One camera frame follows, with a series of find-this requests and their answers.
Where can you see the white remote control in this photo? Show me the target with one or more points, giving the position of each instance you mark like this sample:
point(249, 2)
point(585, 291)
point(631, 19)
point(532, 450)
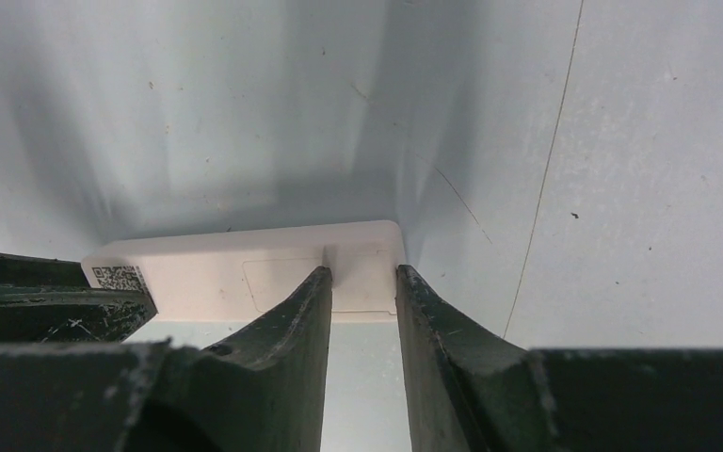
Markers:
point(199, 278)

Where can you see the white battery cover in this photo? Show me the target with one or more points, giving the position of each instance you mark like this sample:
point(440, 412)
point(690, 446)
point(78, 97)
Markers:
point(363, 284)

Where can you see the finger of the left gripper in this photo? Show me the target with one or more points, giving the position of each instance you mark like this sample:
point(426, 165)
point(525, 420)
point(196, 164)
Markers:
point(41, 314)
point(26, 271)

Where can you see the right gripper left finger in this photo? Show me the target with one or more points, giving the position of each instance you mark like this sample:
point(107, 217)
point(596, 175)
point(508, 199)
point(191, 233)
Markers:
point(259, 389)

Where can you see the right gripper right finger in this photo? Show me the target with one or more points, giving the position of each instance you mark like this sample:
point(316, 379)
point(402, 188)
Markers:
point(471, 390)

